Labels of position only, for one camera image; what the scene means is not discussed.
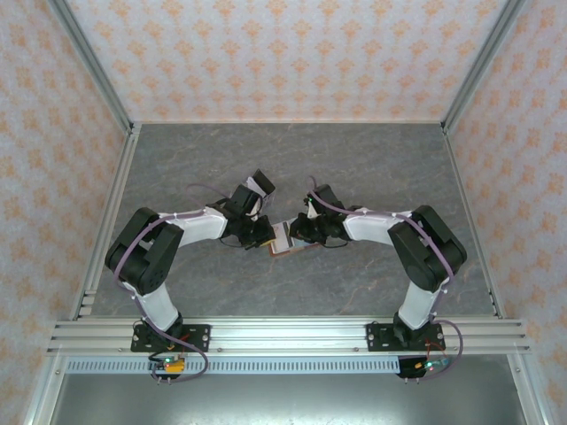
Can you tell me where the slotted grey cable duct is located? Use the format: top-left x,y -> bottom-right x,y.
66,357 -> 457,375

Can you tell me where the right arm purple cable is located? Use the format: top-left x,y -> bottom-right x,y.
307,175 -> 466,382

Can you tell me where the aluminium frame post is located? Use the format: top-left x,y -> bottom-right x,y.
46,0 -> 134,134
442,0 -> 528,134

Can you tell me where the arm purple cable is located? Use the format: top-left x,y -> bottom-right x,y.
113,183 -> 240,384
307,175 -> 466,382

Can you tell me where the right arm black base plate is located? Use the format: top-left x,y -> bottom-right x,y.
365,322 -> 444,353

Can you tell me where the aluminium frame leg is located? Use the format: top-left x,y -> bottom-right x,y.
21,353 -> 67,425
507,353 -> 548,425

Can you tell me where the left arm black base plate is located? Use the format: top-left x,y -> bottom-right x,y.
130,324 -> 212,353

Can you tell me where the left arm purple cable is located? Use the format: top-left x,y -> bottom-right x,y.
113,183 -> 240,384

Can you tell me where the aluminium side rail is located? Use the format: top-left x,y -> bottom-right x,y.
441,123 -> 506,320
70,123 -> 142,320

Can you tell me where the aluminium mounting rail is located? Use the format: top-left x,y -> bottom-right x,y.
46,316 -> 531,355

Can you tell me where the brown leather card holder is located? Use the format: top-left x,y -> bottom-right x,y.
268,220 -> 322,259

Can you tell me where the grey metal panel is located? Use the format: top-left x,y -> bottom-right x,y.
48,374 -> 528,425

